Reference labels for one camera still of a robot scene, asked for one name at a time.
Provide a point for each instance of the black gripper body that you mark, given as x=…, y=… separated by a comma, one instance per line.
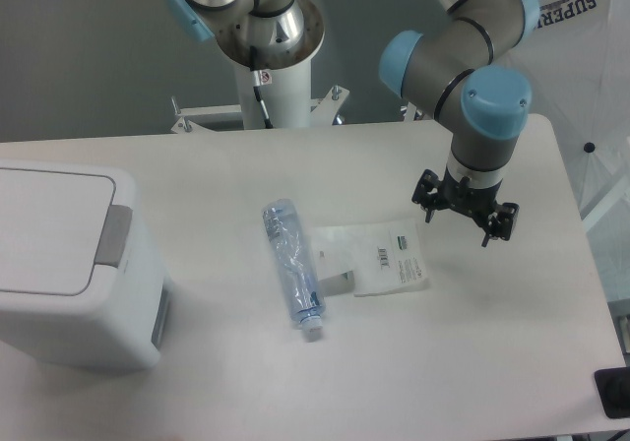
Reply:
x=476, y=203

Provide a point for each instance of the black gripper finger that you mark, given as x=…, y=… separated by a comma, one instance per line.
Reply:
x=426, y=193
x=501, y=223

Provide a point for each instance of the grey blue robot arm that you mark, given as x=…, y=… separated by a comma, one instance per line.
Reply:
x=452, y=77

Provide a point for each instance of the white trash can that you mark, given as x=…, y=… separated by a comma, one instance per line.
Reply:
x=115, y=324

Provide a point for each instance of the white trash can lid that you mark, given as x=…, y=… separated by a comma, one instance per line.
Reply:
x=58, y=221

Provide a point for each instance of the white plastic package bag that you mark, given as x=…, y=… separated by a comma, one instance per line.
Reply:
x=382, y=258

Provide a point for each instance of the crushed clear plastic bottle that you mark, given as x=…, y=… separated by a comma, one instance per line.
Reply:
x=295, y=266

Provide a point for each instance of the white umbrella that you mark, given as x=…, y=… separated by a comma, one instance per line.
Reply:
x=577, y=60

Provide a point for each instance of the black device at edge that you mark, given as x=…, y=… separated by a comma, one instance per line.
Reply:
x=613, y=390

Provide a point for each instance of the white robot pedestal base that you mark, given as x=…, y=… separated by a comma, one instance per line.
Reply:
x=271, y=59

